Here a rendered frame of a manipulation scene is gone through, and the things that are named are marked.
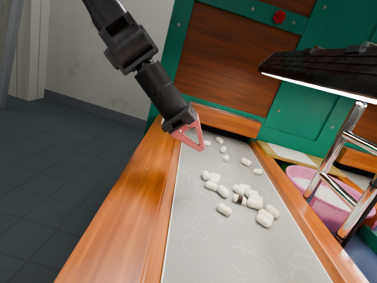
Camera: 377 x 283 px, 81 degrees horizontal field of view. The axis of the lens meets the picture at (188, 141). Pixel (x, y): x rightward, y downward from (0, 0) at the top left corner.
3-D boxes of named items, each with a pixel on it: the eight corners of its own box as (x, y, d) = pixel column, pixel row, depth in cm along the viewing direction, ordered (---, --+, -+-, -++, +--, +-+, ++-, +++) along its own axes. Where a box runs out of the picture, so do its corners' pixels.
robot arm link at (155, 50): (100, 49, 40) (139, 21, 39) (111, 58, 51) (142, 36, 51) (142, 105, 43) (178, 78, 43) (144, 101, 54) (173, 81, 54)
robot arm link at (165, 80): (129, 71, 40) (155, 53, 40) (132, 73, 47) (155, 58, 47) (152, 103, 42) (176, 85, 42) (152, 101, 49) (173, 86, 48)
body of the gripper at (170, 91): (194, 106, 50) (175, 78, 48) (194, 117, 41) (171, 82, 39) (171, 122, 52) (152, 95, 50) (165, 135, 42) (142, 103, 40)
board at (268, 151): (266, 156, 84) (267, 153, 84) (256, 141, 98) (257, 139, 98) (345, 178, 87) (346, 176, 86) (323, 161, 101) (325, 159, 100)
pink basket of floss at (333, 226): (347, 255, 58) (367, 227, 54) (261, 194, 75) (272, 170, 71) (365, 224, 76) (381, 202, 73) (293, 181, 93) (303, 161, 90)
